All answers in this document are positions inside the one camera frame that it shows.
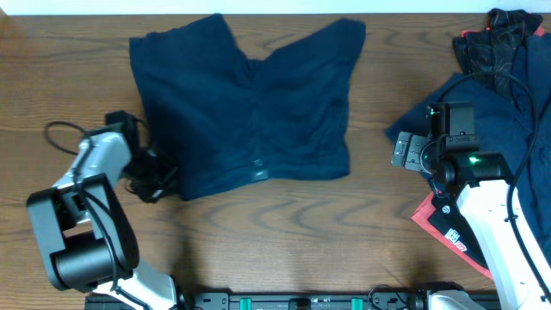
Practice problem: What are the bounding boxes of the navy blue shorts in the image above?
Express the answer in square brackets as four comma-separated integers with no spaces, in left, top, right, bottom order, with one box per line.
[129,14,366,201]

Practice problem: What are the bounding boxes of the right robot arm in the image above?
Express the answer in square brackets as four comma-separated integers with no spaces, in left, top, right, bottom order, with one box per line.
[391,102,550,309]

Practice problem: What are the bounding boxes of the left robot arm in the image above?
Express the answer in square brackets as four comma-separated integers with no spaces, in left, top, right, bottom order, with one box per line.
[27,111,193,309]

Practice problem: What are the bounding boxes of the navy blue garment pile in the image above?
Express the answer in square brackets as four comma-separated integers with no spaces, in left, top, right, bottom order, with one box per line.
[385,34,551,259]

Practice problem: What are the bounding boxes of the black patterned garment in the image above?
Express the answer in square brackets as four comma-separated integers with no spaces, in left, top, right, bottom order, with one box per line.
[453,9,550,99]

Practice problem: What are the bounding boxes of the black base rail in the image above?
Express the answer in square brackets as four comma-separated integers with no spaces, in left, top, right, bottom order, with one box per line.
[84,282,503,310]

